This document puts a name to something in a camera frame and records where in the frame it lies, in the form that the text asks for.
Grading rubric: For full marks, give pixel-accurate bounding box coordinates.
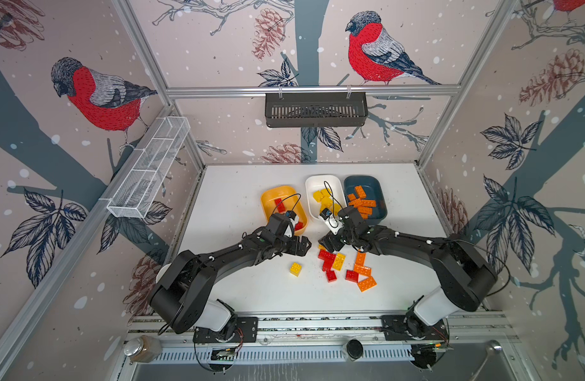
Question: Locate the yellow lego brick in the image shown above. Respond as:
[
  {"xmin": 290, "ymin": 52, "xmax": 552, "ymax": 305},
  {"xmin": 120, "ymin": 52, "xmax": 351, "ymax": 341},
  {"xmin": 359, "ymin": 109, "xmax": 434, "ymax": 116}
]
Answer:
[
  {"xmin": 313, "ymin": 190, "xmax": 324, "ymax": 203},
  {"xmin": 289, "ymin": 263, "xmax": 303, "ymax": 277},
  {"xmin": 331, "ymin": 253, "xmax": 346, "ymax": 271}
]

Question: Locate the yellow plastic container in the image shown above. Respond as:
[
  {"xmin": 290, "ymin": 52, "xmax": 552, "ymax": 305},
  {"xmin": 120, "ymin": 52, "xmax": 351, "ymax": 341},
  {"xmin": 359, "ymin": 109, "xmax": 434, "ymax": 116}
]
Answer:
[{"xmin": 261, "ymin": 186, "xmax": 309, "ymax": 236}]

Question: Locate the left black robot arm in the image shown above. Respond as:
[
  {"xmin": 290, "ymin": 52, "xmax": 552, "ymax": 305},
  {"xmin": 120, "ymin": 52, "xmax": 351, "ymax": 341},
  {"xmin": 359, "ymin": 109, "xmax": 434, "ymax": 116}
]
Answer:
[{"xmin": 148, "ymin": 212, "xmax": 311, "ymax": 342}]

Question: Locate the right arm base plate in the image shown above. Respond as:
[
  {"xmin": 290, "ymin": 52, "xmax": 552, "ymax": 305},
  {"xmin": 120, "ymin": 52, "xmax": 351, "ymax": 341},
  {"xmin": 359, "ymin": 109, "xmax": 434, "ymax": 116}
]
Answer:
[{"xmin": 380, "ymin": 315, "xmax": 449, "ymax": 341}]

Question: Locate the orange lego brick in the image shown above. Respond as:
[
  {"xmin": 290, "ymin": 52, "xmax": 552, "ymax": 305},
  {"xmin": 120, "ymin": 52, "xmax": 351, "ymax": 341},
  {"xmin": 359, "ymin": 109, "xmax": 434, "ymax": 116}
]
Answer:
[
  {"xmin": 357, "ymin": 276, "xmax": 377, "ymax": 292},
  {"xmin": 354, "ymin": 186, "xmax": 367, "ymax": 199},
  {"xmin": 355, "ymin": 252, "xmax": 366, "ymax": 266},
  {"xmin": 354, "ymin": 264, "xmax": 372, "ymax": 277}
]

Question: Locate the dark teal plastic container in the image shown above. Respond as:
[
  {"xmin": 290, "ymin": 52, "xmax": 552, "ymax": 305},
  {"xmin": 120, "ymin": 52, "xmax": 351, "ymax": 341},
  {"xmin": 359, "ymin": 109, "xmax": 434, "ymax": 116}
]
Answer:
[{"xmin": 343, "ymin": 175, "xmax": 388, "ymax": 225}]

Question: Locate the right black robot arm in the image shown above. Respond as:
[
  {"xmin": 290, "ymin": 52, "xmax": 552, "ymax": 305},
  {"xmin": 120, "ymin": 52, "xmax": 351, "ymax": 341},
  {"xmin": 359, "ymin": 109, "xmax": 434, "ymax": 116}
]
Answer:
[{"xmin": 319, "ymin": 206, "xmax": 497, "ymax": 340}]

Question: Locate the small glass jar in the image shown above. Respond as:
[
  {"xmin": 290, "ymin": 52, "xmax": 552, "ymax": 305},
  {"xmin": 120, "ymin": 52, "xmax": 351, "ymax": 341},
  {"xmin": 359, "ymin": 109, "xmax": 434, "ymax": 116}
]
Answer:
[{"xmin": 123, "ymin": 335, "xmax": 162, "ymax": 364}]

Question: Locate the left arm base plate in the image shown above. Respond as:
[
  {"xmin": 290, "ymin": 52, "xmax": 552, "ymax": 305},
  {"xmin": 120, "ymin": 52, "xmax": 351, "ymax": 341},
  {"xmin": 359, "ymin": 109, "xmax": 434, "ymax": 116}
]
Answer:
[{"xmin": 193, "ymin": 316, "xmax": 258, "ymax": 344}]

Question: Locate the black wire hanging basket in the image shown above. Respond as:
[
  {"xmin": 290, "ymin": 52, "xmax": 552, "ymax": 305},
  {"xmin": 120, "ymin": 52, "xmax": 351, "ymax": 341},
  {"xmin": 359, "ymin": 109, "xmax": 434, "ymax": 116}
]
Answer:
[{"xmin": 264, "ymin": 91, "xmax": 369, "ymax": 129}]

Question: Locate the white mesh wire tray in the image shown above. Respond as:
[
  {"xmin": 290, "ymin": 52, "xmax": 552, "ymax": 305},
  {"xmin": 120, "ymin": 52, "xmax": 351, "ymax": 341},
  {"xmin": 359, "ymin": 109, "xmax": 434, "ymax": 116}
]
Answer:
[{"xmin": 107, "ymin": 116, "xmax": 190, "ymax": 218}]

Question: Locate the white plastic container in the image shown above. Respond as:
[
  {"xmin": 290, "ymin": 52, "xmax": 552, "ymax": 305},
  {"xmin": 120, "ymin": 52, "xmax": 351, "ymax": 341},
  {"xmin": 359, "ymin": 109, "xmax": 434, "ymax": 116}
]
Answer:
[{"xmin": 305, "ymin": 175, "xmax": 347, "ymax": 221}]

